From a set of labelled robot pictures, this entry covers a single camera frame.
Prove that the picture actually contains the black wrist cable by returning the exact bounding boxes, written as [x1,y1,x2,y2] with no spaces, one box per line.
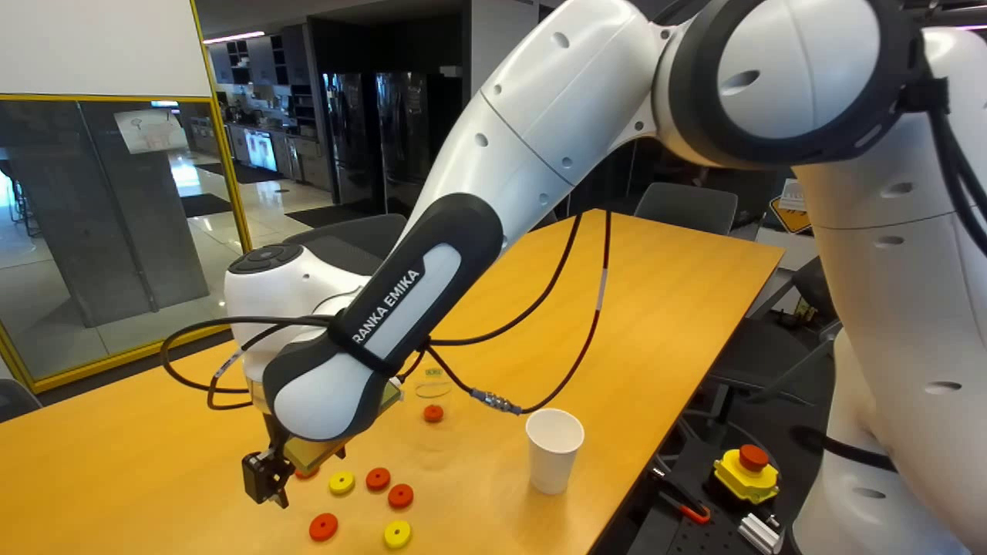
[162,209,616,415]

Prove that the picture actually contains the yellow red emergency stop button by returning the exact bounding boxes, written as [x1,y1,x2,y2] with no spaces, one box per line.
[713,440,785,510]

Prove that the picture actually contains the white paper cup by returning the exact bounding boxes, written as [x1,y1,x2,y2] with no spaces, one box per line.
[522,408,589,496]

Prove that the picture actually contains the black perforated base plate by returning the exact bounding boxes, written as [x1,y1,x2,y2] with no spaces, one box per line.
[615,411,816,555]

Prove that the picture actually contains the black display cabinets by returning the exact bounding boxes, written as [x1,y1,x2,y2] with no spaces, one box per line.
[319,64,465,209]

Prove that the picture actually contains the grey office chair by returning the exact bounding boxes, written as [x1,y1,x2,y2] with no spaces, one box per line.
[708,256,843,408]
[280,212,413,276]
[633,180,741,237]

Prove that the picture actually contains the yellow and white sign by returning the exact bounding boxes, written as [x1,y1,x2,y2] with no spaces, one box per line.
[767,180,811,237]

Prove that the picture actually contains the silver metal block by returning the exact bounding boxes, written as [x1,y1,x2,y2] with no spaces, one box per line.
[738,510,788,555]

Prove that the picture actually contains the white wall panel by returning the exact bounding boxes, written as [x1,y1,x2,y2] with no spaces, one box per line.
[0,0,215,102]

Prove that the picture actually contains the yellow framed glass partition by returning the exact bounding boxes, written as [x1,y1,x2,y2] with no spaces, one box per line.
[0,90,270,396]

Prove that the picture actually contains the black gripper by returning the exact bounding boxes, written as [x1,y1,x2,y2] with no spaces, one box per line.
[242,438,297,510]

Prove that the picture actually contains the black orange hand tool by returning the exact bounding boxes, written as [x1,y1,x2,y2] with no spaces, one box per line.
[647,464,717,529]

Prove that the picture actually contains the tan wrist camera block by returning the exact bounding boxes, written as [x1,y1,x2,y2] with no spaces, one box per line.
[280,377,406,475]

